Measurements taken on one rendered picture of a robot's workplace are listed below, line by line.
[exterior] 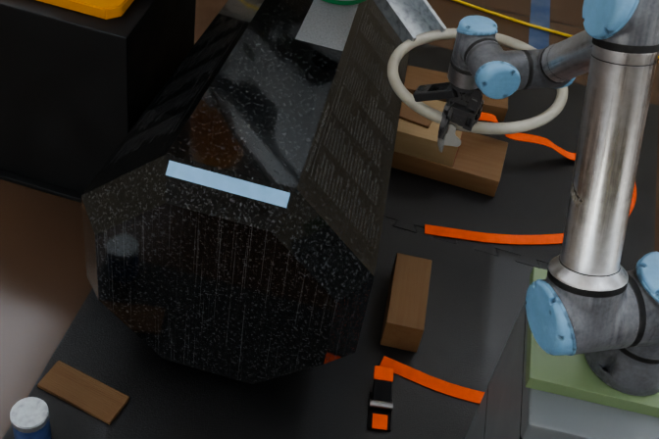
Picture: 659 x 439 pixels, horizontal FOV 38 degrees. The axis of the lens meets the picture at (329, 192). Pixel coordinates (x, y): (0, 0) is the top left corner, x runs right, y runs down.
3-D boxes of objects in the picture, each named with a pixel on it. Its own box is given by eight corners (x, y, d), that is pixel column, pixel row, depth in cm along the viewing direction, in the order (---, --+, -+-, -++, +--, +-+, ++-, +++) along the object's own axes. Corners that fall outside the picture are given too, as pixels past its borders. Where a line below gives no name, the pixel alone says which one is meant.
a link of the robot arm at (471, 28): (468, 34, 219) (453, 11, 226) (458, 79, 228) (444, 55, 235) (506, 31, 221) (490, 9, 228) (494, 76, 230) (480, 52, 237)
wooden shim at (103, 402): (37, 387, 281) (36, 384, 280) (59, 363, 288) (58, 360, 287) (109, 425, 275) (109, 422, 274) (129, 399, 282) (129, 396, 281)
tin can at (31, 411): (23, 418, 273) (19, 392, 264) (57, 426, 273) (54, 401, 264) (8, 449, 266) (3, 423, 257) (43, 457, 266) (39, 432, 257)
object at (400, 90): (351, 61, 266) (352, 52, 264) (484, 20, 289) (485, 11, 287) (466, 158, 236) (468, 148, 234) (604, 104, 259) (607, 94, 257)
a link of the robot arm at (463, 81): (444, 68, 230) (459, 49, 237) (441, 84, 234) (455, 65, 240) (480, 80, 228) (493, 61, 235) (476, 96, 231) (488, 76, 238)
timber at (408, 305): (416, 353, 307) (424, 330, 299) (380, 345, 308) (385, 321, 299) (425, 282, 329) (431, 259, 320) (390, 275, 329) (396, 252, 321)
